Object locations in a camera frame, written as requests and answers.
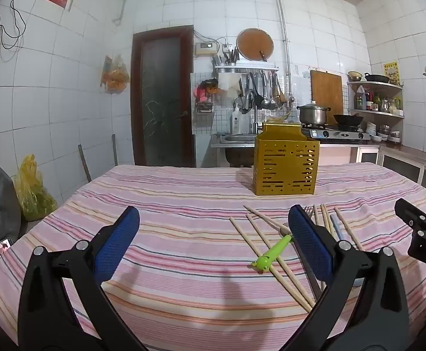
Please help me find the row of hanging kitchen utensils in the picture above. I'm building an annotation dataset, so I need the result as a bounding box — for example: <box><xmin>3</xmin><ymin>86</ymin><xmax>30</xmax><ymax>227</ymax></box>
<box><xmin>238</xmin><ymin>71</ymin><xmax>287</xmax><ymax>113</ymax></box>

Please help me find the metal sink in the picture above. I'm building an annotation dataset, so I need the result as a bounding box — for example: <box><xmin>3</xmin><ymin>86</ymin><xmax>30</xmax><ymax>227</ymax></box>
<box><xmin>211</xmin><ymin>133</ymin><xmax>261</xmax><ymax>167</ymax></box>

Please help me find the yellow wall poster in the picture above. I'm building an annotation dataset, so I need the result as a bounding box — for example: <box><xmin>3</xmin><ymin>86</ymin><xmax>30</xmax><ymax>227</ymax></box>
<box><xmin>383</xmin><ymin>61</ymin><xmax>400</xmax><ymax>85</ymax></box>

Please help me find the kitchen counter cabinet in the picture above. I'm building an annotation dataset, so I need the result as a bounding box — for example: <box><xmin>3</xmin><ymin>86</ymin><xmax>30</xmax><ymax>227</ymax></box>
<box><xmin>352</xmin><ymin>142</ymin><xmax>426</xmax><ymax>191</ymax></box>

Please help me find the black wok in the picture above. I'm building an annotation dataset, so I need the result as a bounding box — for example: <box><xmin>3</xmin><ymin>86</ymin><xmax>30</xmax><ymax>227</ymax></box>
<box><xmin>333</xmin><ymin>113</ymin><xmax>365</xmax><ymax>127</ymax></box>

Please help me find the large plastic bottle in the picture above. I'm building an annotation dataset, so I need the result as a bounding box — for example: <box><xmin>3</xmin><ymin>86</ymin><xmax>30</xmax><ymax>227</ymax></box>
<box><xmin>355</xmin><ymin>85</ymin><xmax>367</xmax><ymax>110</ymax></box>

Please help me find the pink striped tablecloth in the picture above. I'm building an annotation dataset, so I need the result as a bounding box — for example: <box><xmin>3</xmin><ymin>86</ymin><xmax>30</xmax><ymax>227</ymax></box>
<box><xmin>0</xmin><ymin>164</ymin><xmax>426</xmax><ymax>351</ymax></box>

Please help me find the dark wooden door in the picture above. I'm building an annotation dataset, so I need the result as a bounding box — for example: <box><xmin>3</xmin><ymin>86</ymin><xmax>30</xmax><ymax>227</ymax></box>
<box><xmin>131</xmin><ymin>25</ymin><xmax>196</xmax><ymax>168</ymax></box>

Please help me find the metal wall rack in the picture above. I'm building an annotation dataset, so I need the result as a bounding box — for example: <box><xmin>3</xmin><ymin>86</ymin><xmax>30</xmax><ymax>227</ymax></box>
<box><xmin>213</xmin><ymin>49</ymin><xmax>279</xmax><ymax>77</ymax></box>

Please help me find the steel cooking pot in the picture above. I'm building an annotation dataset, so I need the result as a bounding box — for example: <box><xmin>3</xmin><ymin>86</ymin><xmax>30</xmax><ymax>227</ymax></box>
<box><xmin>296</xmin><ymin>101</ymin><xmax>331</xmax><ymax>125</ymax></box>

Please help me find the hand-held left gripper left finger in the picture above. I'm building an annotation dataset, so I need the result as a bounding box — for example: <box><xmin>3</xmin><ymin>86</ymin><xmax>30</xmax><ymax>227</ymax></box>
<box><xmin>18</xmin><ymin>206</ymin><xmax>151</xmax><ymax>351</ymax></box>

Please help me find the green frog-handled utensil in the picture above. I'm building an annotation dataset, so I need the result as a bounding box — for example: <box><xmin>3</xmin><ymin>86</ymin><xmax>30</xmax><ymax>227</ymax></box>
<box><xmin>250</xmin><ymin>235</ymin><xmax>295</xmax><ymax>275</ymax></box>

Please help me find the orange hanging plastic bag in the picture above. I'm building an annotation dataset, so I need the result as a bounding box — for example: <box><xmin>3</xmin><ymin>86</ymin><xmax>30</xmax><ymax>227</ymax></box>
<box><xmin>101</xmin><ymin>55</ymin><xmax>130</xmax><ymax>95</ymax></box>

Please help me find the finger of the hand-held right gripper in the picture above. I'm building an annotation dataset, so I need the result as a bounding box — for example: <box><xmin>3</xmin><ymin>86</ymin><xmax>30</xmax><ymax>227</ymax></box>
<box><xmin>395</xmin><ymin>198</ymin><xmax>426</xmax><ymax>232</ymax></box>

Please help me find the blue-handled utensil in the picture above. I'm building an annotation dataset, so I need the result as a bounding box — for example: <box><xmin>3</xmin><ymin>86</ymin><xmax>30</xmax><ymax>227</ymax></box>
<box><xmin>329</xmin><ymin>214</ymin><xmax>345</xmax><ymax>242</ymax></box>

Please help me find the yellow perforated utensil holder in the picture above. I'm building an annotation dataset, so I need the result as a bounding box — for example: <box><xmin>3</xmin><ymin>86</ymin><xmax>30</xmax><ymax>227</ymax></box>
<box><xmin>253</xmin><ymin>123</ymin><xmax>321</xmax><ymax>195</ymax></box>

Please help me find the round brown pot lid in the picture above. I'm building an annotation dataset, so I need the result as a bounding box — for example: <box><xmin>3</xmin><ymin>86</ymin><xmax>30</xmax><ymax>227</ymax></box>
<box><xmin>236</xmin><ymin>28</ymin><xmax>275</xmax><ymax>62</ymax></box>

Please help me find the row of condiment bottles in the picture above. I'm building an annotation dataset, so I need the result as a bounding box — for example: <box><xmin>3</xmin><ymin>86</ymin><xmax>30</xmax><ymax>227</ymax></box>
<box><xmin>367</xmin><ymin>91</ymin><xmax>404</xmax><ymax>115</ymax></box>

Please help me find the wooden cutting board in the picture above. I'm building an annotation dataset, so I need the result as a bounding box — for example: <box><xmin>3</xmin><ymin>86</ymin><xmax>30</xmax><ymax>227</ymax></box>
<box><xmin>310</xmin><ymin>70</ymin><xmax>344</xmax><ymax>116</ymax></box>

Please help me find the gas stove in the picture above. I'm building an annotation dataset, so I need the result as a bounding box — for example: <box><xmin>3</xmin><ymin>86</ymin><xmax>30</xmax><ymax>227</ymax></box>
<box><xmin>301</xmin><ymin>122</ymin><xmax>372</xmax><ymax>145</ymax></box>

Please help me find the white soap bottle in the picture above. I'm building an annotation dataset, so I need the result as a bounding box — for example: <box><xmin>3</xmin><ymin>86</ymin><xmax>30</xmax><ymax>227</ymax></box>
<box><xmin>231</xmin><ymin>103</ymin><xmax>249</xmax><ymax>135</ymax></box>

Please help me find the yellow plastic bag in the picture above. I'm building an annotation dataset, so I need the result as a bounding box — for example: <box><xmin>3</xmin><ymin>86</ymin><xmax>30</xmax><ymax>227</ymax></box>
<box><xmin>14</xmin><ymin>154</ymin><xmax>58</xmax><ymax>222</ymax></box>

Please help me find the white corner shelf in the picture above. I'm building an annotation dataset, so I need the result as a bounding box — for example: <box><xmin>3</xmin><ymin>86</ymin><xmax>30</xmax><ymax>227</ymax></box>
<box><xmin>346</xmin><ymin>80</ymin><xmax>406</xmax><ymax>143</ymax></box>

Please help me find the black cable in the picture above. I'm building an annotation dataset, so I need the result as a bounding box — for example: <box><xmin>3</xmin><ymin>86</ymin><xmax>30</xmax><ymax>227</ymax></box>
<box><xmin>1</xmin><ymin>0</ymin><xmax>28</xmax><ymax>50</ymax></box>

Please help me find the metal faucet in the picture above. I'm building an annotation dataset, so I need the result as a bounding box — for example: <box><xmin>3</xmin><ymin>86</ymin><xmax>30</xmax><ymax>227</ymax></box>
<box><xmin>247</xmin><ymin>91</ymin><xmax>261</xmax><ymax>135</ymax></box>

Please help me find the white wall control box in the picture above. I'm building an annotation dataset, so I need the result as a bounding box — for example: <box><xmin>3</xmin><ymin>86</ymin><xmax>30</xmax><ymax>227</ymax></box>
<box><xmin>194</xmin><ymin>42</ymin><xmax>219</xmax><ymax>58</ymax></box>

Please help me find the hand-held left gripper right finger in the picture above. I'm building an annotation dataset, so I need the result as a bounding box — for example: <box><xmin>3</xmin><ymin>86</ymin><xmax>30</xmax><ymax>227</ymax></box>
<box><xmin>282</xmin><ymin>205</ymin><xmax>411</xmax><ymax>351</ymax></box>

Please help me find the grey wall pipe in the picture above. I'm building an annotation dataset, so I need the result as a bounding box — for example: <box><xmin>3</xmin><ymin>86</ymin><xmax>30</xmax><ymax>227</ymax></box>
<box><xmin>273</xmin><ymin>0</ymin><xmax>292</xmax><ymax>77</ymax></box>

